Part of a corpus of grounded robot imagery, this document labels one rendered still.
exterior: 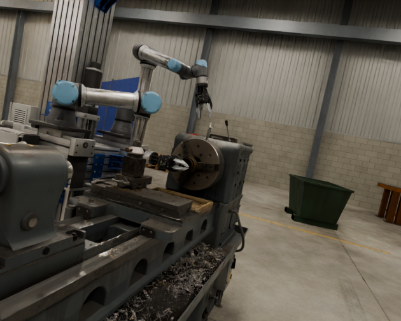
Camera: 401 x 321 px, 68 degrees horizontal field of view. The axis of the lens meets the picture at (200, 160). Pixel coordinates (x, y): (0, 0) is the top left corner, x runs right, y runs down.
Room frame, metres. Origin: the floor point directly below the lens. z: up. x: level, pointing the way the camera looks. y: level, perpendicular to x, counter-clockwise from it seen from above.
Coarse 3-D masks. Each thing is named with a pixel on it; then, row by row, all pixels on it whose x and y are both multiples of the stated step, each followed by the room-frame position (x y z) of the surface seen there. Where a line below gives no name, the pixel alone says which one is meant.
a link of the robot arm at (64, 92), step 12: (60, 84) 1.41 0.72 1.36; (72, 84) 1.43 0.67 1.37; (60, 96) 1.42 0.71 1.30; (72, 96) 1.43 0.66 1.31; (84, 96) 1.47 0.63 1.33; (96, 96) 1.50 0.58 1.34; (108, 96) 1.52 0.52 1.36; (120, 96) 1.55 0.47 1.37; (132, 96) 1.58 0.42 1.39; (144, 96) 1.57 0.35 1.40; (156, 96) 1.60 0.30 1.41; (132, 108) 1.60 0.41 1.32; (144, 108) 1.58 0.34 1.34; (156, 108) 1.61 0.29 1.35
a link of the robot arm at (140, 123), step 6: (138, 114) 1.73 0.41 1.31; (144, 114) 1.73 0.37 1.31; (150, 114) 1.76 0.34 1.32; (138, 120) 1.73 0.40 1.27; (144, 120) 1.75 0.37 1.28; (138, 126) 1.73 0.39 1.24; (144, 126) 1.75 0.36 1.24; (132, 132) 1.74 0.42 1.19; (138, 132) 1.73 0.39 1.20; (144, 132) 1.77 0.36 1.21; (132, 138) 1.74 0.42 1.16; (138, 138) 1.74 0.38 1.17
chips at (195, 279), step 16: (192, 256) 1.71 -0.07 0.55; (208, 256) 1.62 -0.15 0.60; (224, 256) 1.80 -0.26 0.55; (176, 272) 1.45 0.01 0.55; (192, 272) 1.41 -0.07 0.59; (208, 272) 1.48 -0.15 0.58; (144, 288) 1.26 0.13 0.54; (160, 288) 1.30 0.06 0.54; (176, 288) 1.26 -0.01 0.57; (192, 288) 1.28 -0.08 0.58; (128, 304) 1.11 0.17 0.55; (144, 304) 1.14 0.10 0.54; (160, 304) 1.17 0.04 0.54; (176, 304) 1.19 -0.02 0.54; (112, 320) 1.00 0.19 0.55; (128, 320) 1.02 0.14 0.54; (144, 320) 1.03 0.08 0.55; (160, 320) 1.06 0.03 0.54; (176, 320) 1.08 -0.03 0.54
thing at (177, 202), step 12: (96, 180) 1.28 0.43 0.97; (108, 180) 1.34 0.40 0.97; (96, 192) 1.23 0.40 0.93; (108, 192) 1.21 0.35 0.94; (120, 192) 1.19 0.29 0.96; (132, 192) 1.18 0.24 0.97; (144, 192) 1.23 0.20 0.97; (156, 192) 1.28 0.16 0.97; (144, 204) 1.15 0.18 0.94; (156, 204) 1.14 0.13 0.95; (168, 204) 1.12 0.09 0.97; (180, 204) 1.14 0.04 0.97
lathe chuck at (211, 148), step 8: (192, 144) 1.78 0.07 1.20; (200, 144) 1.76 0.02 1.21; (208, 144) 1.75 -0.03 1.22; (176, 152) 1.81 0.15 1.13; (200, 152) 1.76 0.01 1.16; (208, 152) 1.74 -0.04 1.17; (216, 152) 1.73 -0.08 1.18; (200, 160) 1.76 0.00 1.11; (208, 160) 1.74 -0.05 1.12; (216, 160) 1.73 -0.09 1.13; (176, 176) 1.80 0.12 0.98; (192, 176) 1.77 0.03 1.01; (200, 176) 1.75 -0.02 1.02; (208, 176) 1.74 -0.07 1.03; (216, 176) 1.72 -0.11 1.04; (184, 184) 1.78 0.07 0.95; (192, 184) 1.76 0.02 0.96; (200, 184) 1.75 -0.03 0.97; (208, 184) 1.73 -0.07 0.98
